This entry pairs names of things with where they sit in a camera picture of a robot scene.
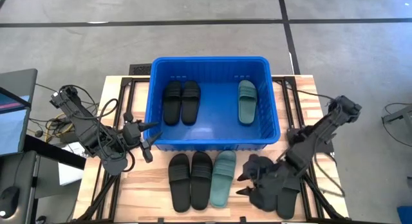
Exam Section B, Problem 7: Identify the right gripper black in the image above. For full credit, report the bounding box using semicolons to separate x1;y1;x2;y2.
236;154;290;204

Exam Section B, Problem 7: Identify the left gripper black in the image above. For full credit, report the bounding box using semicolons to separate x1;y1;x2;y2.
122;111;164;163

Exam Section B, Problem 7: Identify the green rubber slide sandal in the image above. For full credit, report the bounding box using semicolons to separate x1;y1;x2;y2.
209;149;238;209
237;79;258;126

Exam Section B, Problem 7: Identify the blue plastic bin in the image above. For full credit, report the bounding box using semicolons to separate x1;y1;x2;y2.
144;55;281;153

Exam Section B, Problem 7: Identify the black floor vent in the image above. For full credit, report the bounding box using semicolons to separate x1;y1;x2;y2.
128;63;153;76

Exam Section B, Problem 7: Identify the white paper sheet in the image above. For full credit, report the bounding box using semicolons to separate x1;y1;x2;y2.
57;143;85;186

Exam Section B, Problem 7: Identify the black desk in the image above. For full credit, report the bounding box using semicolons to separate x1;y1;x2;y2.
0;133;88;224

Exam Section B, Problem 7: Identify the monitor screen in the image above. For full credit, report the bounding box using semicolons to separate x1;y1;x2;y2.
0;68;39;156

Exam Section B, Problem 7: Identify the black computer mouse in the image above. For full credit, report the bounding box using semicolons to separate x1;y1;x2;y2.
0;185;20;219

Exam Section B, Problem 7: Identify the blue box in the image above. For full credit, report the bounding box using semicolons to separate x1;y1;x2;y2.
397;205;412;224

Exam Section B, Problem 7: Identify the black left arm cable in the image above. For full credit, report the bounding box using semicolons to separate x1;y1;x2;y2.
59;84;136;173

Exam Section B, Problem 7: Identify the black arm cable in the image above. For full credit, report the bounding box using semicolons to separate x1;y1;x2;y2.
279;82;339;102
59;84;136;173

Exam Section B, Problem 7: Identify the black metal rig frame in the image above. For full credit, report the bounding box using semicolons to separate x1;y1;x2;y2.
272;75;350;222
75;76;152;222

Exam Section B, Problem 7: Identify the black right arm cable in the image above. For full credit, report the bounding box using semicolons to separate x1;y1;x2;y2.
279;82;339;102

